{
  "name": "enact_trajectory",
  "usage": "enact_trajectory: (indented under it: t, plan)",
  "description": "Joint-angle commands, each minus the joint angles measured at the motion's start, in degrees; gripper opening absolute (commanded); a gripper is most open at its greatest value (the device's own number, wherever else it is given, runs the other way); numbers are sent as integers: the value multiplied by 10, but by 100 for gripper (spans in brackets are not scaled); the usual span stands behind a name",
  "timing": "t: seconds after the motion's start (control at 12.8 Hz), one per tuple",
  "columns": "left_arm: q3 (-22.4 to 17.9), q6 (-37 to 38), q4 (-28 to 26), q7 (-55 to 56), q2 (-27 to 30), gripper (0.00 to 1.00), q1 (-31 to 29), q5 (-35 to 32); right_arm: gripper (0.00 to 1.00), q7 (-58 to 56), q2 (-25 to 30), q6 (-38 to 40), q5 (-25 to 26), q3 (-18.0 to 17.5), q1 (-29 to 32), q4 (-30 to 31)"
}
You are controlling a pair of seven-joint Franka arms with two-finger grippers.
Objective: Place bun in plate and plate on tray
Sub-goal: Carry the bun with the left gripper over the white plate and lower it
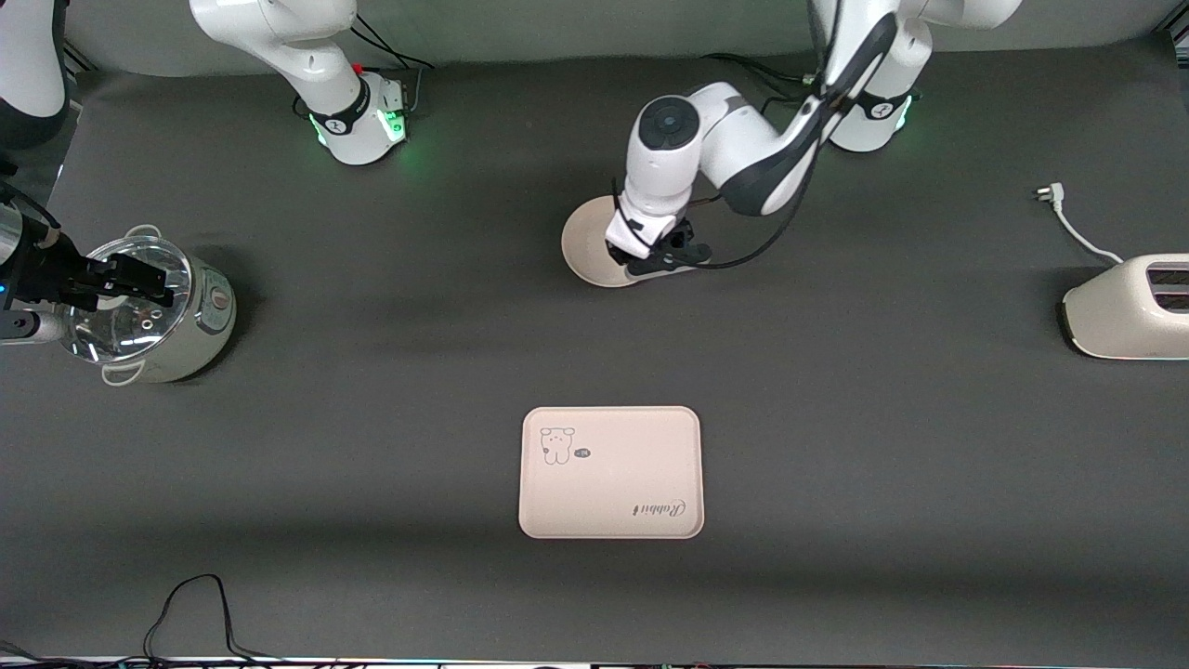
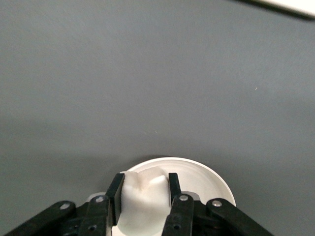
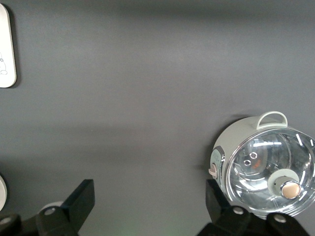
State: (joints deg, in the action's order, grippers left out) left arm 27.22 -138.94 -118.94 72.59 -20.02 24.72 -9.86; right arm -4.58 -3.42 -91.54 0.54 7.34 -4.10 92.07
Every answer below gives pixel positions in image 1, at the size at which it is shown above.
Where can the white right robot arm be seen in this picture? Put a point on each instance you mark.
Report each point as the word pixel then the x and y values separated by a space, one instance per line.
pixel 348 102

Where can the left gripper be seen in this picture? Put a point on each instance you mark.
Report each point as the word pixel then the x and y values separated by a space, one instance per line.
pixel 617 255

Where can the glass pot lid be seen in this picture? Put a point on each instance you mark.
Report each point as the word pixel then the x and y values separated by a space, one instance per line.
pixel 130 325

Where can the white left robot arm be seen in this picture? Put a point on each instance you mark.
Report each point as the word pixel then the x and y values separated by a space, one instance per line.
pixel 734 121

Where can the round beige plate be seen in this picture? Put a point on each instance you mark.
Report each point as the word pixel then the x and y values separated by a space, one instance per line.
pixel 585 243

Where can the beige tray with rabbit print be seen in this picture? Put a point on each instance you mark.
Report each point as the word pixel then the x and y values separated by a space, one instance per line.
pixel 613 474

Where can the white toaster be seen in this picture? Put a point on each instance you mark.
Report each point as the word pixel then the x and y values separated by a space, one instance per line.
pixel 1115 316

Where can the dark grey table mat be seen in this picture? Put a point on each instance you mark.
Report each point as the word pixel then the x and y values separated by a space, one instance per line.
pixel 594 372

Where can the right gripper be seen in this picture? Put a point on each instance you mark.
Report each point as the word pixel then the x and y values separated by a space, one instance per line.
pixel 58 276

